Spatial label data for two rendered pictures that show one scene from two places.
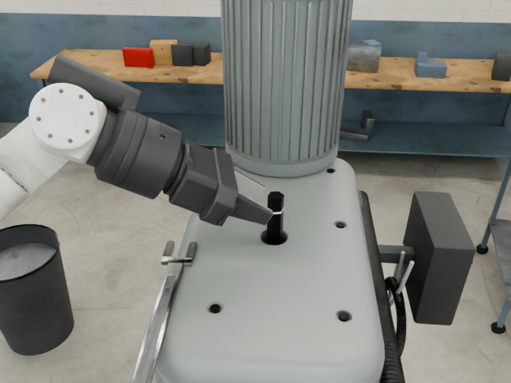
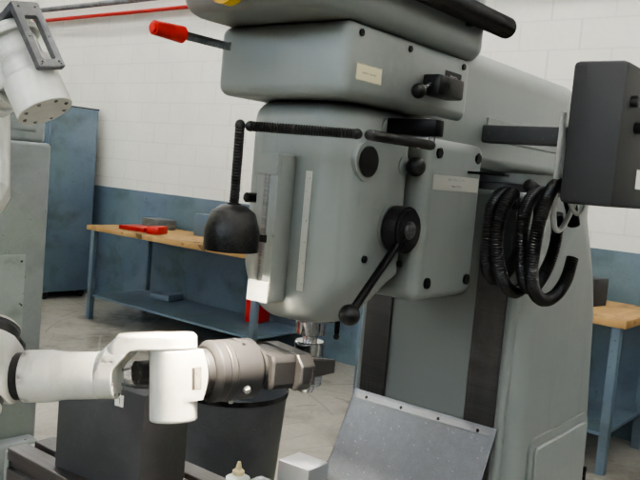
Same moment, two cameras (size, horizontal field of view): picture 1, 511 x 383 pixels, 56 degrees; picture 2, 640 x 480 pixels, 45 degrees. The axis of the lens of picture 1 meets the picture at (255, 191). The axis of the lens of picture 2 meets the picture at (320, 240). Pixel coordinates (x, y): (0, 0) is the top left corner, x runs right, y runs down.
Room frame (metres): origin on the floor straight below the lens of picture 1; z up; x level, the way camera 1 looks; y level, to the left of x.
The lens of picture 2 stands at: (-0.48, -0.68, 1.53)
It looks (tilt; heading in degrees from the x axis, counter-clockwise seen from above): 5 degrees down; 33
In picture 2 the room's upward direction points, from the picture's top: 5 degrees clockwise
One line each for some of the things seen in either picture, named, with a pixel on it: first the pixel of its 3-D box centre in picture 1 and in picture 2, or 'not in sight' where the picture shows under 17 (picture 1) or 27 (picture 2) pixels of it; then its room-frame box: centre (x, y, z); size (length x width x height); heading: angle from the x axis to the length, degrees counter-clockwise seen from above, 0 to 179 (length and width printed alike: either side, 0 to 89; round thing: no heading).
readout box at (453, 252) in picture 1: (435, 256); (617, 139); (0.78, -0.39, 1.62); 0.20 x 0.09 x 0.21; 175
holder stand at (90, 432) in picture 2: not in sight; (122, 421); (0.52, 0.38, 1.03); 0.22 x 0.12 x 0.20; 92
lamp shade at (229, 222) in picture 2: not in sight; (231, 226); (0.30, -0.03, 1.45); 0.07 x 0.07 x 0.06
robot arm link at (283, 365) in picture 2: not in sight; (258, 369); (0.43, 0.00, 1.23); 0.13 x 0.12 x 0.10; 71
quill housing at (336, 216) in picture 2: not in sight; (323, 211); (0.52, -0.03, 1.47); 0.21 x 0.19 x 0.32; 85
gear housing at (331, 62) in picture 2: not in sight; (350, 76); (0.55, -0.03, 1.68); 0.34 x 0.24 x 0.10; 175
